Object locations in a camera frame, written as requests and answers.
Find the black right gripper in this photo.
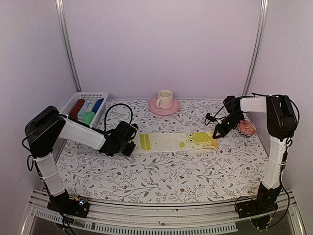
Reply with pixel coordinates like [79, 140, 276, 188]
[214, 113, 245, 139]

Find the yellow patterned towel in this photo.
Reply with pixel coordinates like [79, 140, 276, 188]
[134, 132, 218, 154]

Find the green microfibre towel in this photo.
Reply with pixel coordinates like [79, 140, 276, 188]
[83, 111, 95, 125]

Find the white plastic basket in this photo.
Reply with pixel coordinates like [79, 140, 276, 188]
[60, 92, 109, 128]

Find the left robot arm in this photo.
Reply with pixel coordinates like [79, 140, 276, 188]
[22, 106, 138, 212]

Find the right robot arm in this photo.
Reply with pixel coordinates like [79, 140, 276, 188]
[213, 93, 300, 213]

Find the light blue rolled towel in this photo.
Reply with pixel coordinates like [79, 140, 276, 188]
[77, 100, 93, 120]

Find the pink plate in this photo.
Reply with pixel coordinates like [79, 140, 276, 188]
[148, 96, 181, 116]

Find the dark red rolled towel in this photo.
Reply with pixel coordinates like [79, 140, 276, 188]
[68, 99, 85, 120]

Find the cream ceramic mug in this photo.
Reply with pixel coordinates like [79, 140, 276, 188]
[156, 90, 174, 109]

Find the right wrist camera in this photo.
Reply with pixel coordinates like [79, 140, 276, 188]
[204, 113, 222, 125]

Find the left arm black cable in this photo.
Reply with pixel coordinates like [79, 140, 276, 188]
[104, 103, 134, 133]

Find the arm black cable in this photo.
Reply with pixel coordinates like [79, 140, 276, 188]
[104, 103, 134, 133]
[251, 92, 300, 145]

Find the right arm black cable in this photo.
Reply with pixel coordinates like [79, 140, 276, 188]
[251, 92, 300, 145]

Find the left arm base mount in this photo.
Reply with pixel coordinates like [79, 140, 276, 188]
[47, 192, 90, 218]

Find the front aluminium rail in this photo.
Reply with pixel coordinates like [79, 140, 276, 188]
[21, 190, 308, 235]

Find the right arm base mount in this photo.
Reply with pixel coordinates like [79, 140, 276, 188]
[234, 193, 278, 218]

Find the right aluminium frame post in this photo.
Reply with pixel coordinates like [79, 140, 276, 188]
[242, 0, 268, 96]

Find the aluminium frame post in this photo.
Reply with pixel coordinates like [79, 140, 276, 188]
[242, 0, 268, 96]
[55, 0, 82, 92]

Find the left aluminium frame post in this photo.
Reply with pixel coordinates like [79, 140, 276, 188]
[55, 0, 82, 92]

